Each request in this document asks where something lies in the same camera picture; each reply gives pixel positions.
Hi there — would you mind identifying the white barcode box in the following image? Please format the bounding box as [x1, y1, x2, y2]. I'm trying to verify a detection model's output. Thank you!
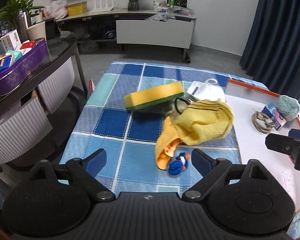
[0, 29, 22, 52]

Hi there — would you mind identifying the orange yellow cloth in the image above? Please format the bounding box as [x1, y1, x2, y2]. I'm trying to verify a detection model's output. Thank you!
[154, 116, 184, 171]

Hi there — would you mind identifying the green potted plant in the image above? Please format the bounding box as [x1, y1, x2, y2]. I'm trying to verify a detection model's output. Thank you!
[0, 0, 44, 28]

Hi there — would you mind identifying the white router with antennas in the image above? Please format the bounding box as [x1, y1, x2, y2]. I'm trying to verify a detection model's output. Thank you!
[89, 0, 115, 13]

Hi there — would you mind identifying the stack of flat boxes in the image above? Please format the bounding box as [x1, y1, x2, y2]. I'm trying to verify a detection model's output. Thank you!
[161, 6, 192, 15]

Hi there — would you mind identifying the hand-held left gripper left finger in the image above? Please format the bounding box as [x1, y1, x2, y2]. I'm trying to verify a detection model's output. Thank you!
[31, 149, 115, 202]

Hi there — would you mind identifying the black green box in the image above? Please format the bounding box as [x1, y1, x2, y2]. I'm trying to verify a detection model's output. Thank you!
[167, 0, 188, 8]

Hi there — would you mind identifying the yellow box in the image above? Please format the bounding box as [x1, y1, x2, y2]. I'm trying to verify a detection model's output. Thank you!
[67, 1, 88, 16]

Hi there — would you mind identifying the beige paper cup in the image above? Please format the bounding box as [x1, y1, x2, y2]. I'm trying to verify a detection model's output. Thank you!
[26, 21, 47, 42]

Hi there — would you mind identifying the white plastic bag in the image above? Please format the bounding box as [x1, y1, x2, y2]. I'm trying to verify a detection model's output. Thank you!
[44, 0, 68, 20]

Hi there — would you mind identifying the blue tissue packet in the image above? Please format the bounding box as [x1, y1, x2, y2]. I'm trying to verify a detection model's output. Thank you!
[0, 55, 16, 77]

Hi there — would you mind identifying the orange white cardboard box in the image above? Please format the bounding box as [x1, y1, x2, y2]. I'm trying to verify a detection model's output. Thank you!
[225, 79, 300, 210]

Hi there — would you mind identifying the teal plush ball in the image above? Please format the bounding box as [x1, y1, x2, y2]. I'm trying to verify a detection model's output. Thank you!
[275, 94, 300, 121]

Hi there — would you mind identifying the blue tissue pack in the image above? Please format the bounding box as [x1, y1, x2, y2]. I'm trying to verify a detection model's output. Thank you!
[261, 103, 288, 131]

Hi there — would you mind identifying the white grey television cabinet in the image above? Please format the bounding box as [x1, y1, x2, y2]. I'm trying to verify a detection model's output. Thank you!
[55, 9, 198, 62]

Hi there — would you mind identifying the clear plastic wrap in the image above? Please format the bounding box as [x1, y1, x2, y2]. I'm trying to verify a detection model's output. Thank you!
[144, 14, 177, 22]

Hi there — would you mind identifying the black hair tie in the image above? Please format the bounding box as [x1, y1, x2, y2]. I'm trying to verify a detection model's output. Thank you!
[174, 97, 193, 115]

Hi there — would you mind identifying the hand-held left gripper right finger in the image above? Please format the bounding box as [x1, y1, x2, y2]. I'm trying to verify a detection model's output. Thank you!
[182, 149, 275, 202]

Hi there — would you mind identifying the round glass table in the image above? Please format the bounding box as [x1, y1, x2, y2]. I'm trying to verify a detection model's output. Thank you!
[0, 30, 88, 170]

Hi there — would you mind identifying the teal white box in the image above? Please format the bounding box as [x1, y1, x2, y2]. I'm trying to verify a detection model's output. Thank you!
[5, 50, 22, 61]

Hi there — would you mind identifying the yellow green sponge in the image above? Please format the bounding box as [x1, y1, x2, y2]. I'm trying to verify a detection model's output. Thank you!
[123, 81, 185, 111]

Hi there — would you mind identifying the yellow striped towel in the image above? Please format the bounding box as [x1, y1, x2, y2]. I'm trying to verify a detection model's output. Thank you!
[174, 99, 235, 146]

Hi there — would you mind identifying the red white box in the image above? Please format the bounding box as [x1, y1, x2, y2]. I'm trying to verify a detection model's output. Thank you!
[20, 41, 37, 55]

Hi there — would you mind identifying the blue yarn toy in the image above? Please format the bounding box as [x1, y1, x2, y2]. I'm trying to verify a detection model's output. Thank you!
[167, 152, 190, 177]

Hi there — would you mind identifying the grey cable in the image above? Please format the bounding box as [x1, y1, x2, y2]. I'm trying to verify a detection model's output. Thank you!
[251, 111, 275, 132]

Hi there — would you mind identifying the steel thermos bottle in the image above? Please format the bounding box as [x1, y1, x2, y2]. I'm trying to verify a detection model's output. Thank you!
[17, 11, 33, 42]

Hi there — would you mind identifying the purple tin tray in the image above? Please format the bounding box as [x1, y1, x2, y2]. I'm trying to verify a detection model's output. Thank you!
[0, 37, 50, 99]

